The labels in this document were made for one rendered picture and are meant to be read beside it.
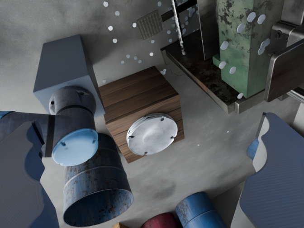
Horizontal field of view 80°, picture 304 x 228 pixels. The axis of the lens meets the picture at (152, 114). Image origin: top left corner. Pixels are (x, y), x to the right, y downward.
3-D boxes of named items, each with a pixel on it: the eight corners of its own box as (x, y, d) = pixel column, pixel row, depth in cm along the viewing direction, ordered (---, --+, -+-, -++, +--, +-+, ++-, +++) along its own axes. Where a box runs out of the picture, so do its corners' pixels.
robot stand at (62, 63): (60, 75, 101) (60, 130, 69) (42, 43, 89) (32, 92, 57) (92, 65, 104) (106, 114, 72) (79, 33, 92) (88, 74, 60)
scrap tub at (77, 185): (83, 173, 160) (89, 232, 126) (49, 149, 130) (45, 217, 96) (125, 150, 161) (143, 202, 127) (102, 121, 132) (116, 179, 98)
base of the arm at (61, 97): (62, 126, 69) (62, 145, 62) (39, 94, 58) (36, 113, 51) (101, 112, 71) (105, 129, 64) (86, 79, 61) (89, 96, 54)
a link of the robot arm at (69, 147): (90, 136, 64) (96, 168, 54) (46, 135, 57) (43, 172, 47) (98, 109, 58) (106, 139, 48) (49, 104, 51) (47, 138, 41)
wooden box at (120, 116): (116, 127, 140) (128, 163, 115) (95, 87, 113) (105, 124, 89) (163, 107, 145) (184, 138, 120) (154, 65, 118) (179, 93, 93)
